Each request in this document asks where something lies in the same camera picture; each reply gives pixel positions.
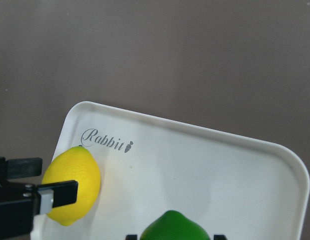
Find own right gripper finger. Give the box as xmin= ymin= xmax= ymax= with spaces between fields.
xmin=125 ymin=234 xmax=139 ymax=240
xmin=213 ymin=234 xmax=227 ymax=240

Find green lime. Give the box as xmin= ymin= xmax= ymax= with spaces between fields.
xmin=140 ymin=210 xmax=210 ymax=240

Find white rabbit print tray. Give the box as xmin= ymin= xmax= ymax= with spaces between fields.
xmin=31 ymin=101 xmax=310 ymax=240

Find yellow lemon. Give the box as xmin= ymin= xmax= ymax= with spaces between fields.
xmin=41 ymin=145 xmax=102 ymax=227

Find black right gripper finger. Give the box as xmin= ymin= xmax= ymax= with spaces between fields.
xmin=6 ymin=157 xmax=43 ymax=179
xmin=38 ymin=180 xmax=78 ymax=208

